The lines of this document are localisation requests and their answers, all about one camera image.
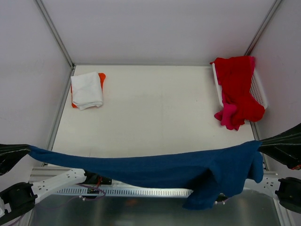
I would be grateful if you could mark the red t-shirt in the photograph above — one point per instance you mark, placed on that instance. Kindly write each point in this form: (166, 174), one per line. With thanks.
(252, 110)

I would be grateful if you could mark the white perforated plastic basket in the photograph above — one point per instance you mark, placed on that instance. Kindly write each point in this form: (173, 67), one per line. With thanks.
(256, 89)

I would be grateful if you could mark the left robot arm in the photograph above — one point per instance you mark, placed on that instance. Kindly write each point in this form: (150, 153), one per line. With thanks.
(22, 197)

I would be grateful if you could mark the white slotted cable duct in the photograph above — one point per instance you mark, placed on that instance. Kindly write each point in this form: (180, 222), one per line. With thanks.
(125, 192)

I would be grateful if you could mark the folded orange t-shirt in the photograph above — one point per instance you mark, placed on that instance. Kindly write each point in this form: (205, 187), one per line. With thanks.
(102, 78)

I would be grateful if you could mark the right aluminium frame post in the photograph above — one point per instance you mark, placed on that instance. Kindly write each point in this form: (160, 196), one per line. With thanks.
(271, 12)

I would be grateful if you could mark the aluminium frame post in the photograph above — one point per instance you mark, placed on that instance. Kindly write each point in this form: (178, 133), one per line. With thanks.
(271, 12)
(50, 24)

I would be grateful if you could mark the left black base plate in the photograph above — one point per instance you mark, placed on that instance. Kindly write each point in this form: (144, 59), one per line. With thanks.
(95, 179)

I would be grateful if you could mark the navy blue t-shirt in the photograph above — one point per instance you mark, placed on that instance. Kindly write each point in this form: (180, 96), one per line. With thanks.
(206, 173)

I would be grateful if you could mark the left aluminium frame post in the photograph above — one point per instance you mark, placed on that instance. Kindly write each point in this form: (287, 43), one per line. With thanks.
(50, 24)

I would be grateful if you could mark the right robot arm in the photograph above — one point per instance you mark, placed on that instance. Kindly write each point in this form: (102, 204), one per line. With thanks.
(287, 191)

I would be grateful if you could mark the folded white t-shirt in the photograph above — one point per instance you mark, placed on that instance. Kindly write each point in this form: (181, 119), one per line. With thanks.
(86, 90)

